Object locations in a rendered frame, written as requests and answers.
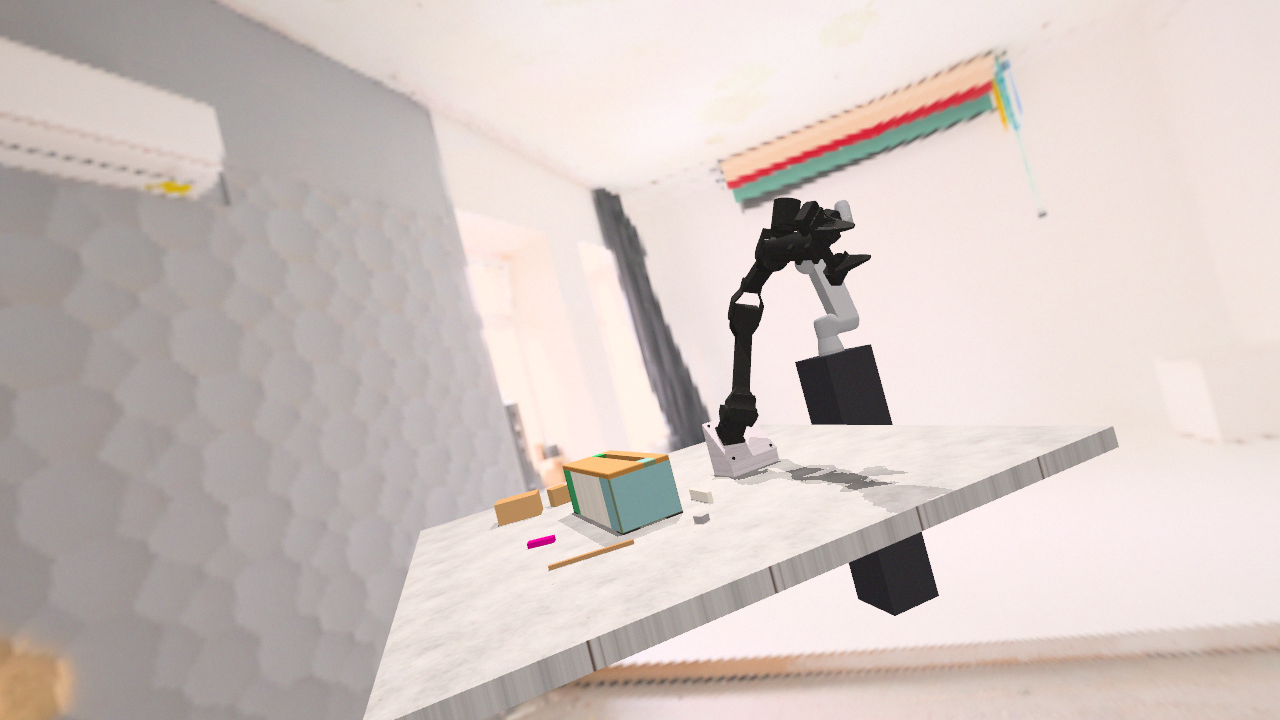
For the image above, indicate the tan rectangular block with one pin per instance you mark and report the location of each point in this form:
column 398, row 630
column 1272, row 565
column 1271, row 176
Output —
column 518, row 507

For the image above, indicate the small tan block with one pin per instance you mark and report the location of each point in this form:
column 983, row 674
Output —
column 558, row 495

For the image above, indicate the tan flat bar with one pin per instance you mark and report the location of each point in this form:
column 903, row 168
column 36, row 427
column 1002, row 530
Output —
column 590, row 554

